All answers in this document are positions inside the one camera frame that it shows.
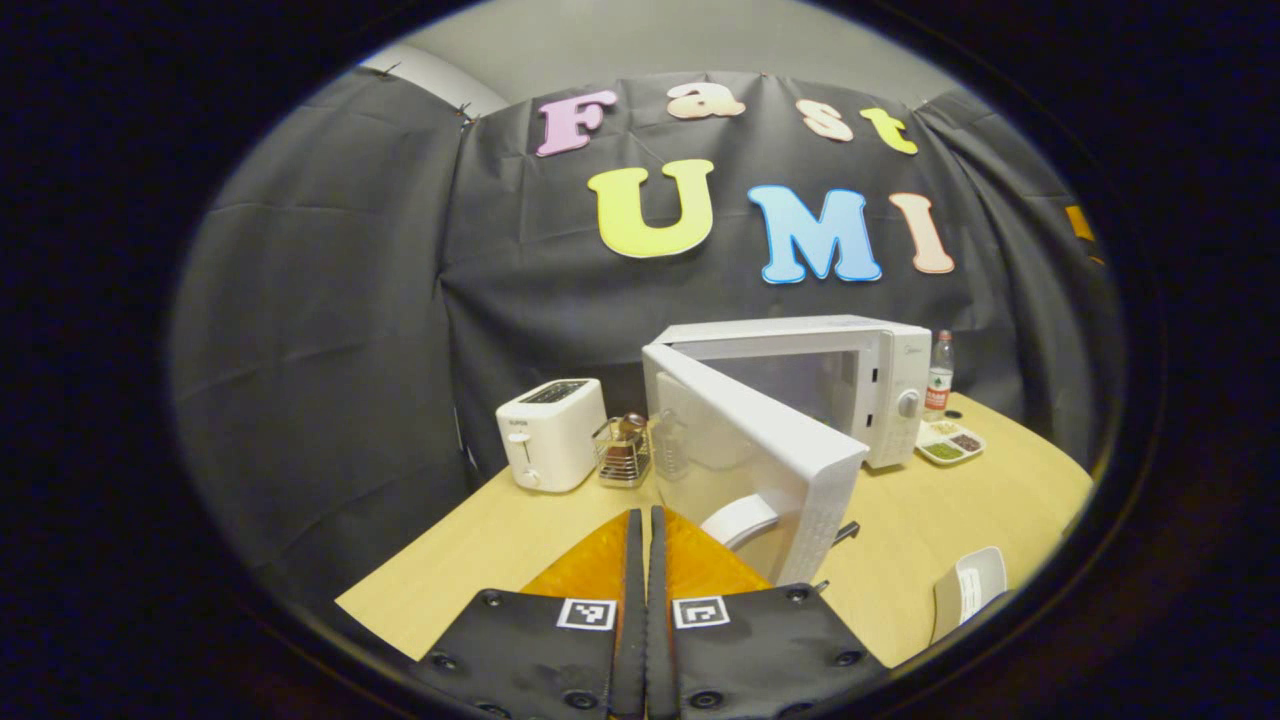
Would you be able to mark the white divided dish of beans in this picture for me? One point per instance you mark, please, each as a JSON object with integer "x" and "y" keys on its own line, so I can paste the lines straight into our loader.
{"x": 950, "y": 445}

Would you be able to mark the white toaster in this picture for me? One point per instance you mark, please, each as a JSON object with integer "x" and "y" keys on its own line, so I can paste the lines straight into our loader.
{"x": 550, "y": 435}

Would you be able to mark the clear red label water bottle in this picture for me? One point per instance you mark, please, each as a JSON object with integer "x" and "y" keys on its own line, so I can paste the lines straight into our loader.
{"x": 939, "y": 385}

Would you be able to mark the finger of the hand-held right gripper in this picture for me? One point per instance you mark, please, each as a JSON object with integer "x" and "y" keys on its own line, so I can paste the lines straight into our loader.
{"x": 1082, "y": 228}

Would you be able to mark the white microwave oven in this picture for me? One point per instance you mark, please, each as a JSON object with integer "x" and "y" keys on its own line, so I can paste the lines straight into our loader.
{"x": 780, "y": 450}

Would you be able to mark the white rectangular plate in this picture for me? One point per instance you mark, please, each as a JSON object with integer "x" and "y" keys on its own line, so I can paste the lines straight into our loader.
{"x": 970, "y": 590}

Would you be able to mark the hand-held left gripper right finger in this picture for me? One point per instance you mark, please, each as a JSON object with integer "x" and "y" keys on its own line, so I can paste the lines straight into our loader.
{"x": 660, "y": 650}

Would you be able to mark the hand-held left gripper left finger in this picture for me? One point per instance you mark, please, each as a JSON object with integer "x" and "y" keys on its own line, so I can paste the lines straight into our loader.
{"x": 630, "y": 650}

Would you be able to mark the black backdrop cloth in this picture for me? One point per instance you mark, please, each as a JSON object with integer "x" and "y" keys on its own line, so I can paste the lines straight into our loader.
{"x": 350, "y": 350}

